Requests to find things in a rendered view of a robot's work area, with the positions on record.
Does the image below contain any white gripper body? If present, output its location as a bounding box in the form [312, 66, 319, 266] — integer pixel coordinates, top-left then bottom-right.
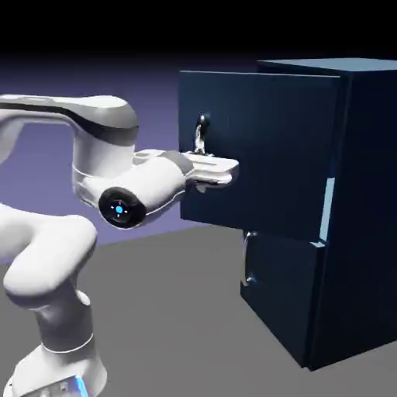
[181, 150, 240, 194]

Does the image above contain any shiny curved door handle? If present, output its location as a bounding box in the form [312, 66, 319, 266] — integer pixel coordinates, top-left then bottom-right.
[193, 112, 212, 156]

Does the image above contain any large dark blue cabinet door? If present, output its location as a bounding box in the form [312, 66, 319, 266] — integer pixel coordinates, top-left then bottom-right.
[178, 70, 342, 243]

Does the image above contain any small dark blue cabinet door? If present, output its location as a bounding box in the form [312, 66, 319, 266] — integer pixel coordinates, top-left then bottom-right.
[240, 230, 325, 368]

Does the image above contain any dark blue cabinet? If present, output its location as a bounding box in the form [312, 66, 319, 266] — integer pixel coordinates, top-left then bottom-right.
[240, 57, 397, 372]

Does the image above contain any silver curved door handle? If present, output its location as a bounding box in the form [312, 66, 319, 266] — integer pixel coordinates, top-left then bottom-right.
[241, 230, 258, 288]

